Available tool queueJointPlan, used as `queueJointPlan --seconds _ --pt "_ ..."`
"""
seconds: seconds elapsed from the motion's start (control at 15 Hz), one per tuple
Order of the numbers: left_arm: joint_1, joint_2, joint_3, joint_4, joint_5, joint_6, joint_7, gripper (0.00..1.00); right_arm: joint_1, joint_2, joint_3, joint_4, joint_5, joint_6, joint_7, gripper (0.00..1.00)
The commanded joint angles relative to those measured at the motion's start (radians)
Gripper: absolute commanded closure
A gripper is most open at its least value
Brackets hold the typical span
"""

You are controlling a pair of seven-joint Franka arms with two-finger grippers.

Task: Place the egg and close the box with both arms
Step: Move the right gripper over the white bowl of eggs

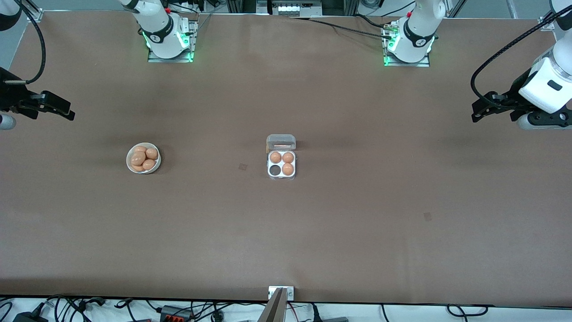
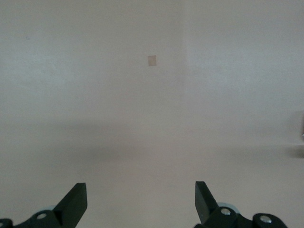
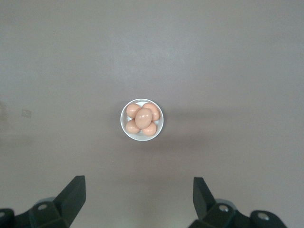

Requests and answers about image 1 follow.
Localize clear plastic egg box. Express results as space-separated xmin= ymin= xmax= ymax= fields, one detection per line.
xmin=266 ymin=134 xmax=297 ymax=181

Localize white bowl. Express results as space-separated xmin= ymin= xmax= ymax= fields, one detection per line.
xmin=126 ymin=142 xmax=161 ymax=174

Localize black power adapter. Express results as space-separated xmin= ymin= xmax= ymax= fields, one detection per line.
xmin=13 ymin=310 xmax=49 ymax=322

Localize grey power strip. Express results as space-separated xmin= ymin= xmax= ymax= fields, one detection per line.
xmin=272 ymin=0 xmax=323 ymax=17

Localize black device orange connectors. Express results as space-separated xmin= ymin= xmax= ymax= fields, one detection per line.
xmin=160 ymin=305 xmax=193 ymax=322

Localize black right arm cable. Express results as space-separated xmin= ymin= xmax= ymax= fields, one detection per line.
xmin=4 ymin=0 xmax=47 ymax=85

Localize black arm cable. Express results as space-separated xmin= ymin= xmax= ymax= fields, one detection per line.
xmin=4 ymin=0 xmax=47 ymax=85
xmin=470 ymin=4 xmax=572 ymax=104

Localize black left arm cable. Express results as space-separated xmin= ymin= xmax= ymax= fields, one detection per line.
xmin=470 ymin=4 xmax=572 ymax=104

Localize black cable across table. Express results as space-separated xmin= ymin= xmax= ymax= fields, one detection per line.
xmin=290 ymin=16 xmax=394 ymax=40

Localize black looped floor cable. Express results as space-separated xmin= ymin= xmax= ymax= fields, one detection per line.
xmin=447 ymin=304 xmax=488 ymax=317

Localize metal table edge bracket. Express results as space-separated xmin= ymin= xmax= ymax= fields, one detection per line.
xmin=269 ymin=286 xmax=294 ymax=301

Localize brown camera mount pole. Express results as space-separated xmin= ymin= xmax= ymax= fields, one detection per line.
xmin=258 ymin=288 xmax=286 ymax=322

